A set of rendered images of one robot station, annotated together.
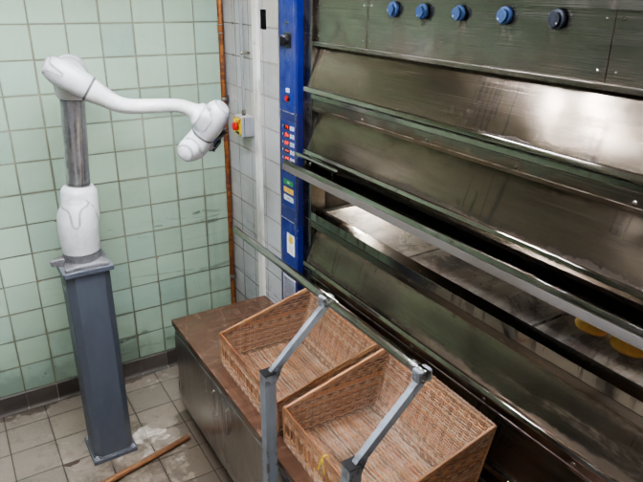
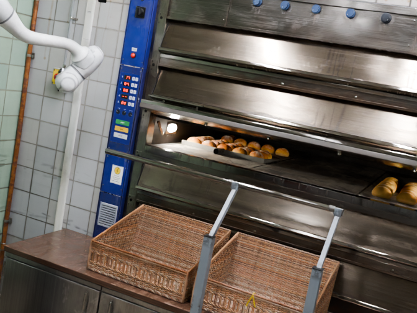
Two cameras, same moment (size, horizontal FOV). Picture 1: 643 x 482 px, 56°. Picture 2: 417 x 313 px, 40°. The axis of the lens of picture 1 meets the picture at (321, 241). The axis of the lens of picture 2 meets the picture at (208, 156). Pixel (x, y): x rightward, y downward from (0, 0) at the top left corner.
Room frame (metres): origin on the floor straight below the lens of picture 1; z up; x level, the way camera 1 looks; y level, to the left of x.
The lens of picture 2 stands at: (-0.26, 1.63, 1.62)
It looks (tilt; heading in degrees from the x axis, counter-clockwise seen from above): 8 degrees down; 324
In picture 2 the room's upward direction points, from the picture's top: 10 degrees clockwise
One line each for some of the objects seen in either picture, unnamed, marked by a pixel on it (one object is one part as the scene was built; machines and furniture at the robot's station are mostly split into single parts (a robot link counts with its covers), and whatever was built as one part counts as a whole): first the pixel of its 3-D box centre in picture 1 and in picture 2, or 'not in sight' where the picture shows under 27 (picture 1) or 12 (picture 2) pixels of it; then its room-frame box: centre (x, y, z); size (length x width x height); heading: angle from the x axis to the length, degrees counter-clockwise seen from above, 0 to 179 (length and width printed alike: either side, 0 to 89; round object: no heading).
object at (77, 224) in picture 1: (77, 225); not in sight; (2.38, 1.03, 1.17); 0.18 x 0.16 x 0.22; 18
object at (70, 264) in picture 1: (77, 256); not in sight; (2.36, 1.04, 1.03); 0.22 x 0.18 x 0.06; 123
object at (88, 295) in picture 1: (98, 360); not in sight; (2.37, 1.03, 0.50); 0.21 x 0.21 x 1.00; 33
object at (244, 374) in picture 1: (297, 351); (161, 248); (2.13, 0.09, 0.72); 0.56 x 0.49 x 0.28; 31
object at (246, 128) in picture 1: (243, 125); (62, 77); (3.03, 0.40, 1.46); 0.10 x 0.07 x 0.10; 32
